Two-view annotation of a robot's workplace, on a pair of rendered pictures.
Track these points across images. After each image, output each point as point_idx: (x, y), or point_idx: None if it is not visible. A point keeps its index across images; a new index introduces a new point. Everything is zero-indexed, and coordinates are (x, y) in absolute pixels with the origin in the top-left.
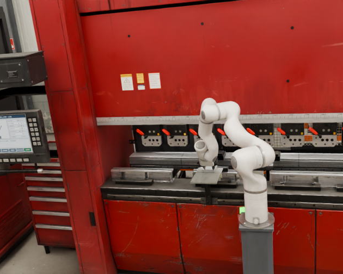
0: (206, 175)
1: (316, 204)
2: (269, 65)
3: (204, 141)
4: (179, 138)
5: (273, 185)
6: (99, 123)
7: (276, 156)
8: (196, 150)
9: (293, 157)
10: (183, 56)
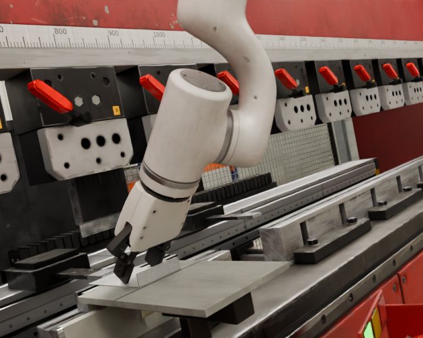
0: (182, 279)
1: (395, 259)
2: None
3: (244, 39)
4: None
5: (291, 262)
6: None
7: (217, 208)
8: (210, 100)
9: (228, 211)
10: None
